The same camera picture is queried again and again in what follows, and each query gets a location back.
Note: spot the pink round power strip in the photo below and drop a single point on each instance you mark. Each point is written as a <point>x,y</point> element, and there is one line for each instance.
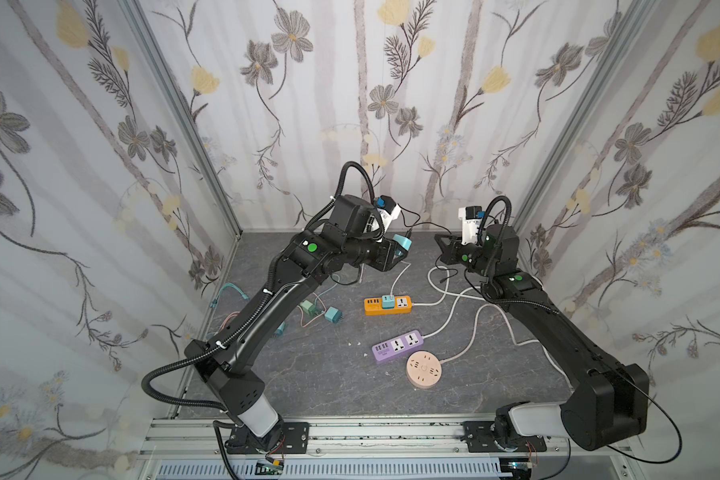
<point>423,370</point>

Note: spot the orange power strip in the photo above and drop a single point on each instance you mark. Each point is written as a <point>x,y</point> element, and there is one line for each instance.
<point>387,305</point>

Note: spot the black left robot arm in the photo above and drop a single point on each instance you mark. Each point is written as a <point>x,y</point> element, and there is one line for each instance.
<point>225,362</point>

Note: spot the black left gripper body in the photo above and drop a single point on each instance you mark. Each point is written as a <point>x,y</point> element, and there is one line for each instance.
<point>387,255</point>

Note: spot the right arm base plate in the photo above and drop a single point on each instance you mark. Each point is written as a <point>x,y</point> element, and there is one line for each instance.
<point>480,437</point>

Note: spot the green charger plug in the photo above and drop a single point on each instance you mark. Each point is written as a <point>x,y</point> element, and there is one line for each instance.
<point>310,309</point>

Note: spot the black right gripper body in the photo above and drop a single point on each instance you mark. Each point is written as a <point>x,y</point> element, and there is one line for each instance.
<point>450,249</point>

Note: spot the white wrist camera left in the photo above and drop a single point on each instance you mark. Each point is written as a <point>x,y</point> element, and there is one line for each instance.
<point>388,209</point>

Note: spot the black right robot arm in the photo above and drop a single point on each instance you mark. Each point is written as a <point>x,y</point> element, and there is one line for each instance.
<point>609,401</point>

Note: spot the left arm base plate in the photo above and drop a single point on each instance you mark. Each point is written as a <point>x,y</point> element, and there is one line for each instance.
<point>284,438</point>

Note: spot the purple power strip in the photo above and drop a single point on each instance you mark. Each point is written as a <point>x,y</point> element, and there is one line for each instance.
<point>397,347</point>

